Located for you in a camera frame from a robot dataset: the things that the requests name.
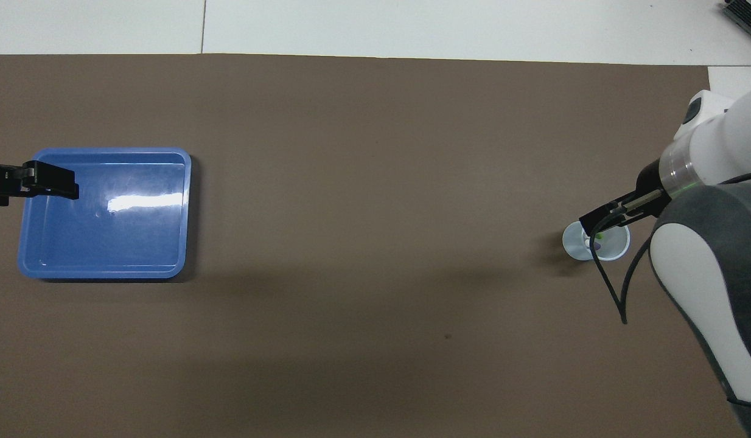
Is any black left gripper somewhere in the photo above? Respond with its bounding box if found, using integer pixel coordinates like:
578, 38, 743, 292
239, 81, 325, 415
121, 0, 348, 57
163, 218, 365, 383
0, 149, 80, 206

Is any brown table mat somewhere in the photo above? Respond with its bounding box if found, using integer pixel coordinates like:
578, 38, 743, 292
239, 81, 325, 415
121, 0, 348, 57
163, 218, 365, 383
0, 54, 751, 438

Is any grey striped device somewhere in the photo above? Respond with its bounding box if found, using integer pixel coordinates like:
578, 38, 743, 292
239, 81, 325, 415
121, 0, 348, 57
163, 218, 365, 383
721, 0, 751, 38

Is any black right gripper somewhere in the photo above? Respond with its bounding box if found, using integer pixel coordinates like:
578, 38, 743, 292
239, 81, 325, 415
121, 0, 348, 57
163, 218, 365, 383
579, 158, 671, 235

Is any translucent plastic cup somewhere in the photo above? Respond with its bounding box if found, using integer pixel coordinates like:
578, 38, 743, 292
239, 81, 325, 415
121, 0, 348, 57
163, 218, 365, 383
562, 220, 630, 262

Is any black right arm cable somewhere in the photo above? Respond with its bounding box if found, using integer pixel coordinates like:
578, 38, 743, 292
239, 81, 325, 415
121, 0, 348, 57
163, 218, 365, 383
589, 172, 751, 324

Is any blue plastic tray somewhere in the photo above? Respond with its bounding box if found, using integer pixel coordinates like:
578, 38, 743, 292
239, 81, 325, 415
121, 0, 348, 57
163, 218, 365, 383
18, 147, 192, 279

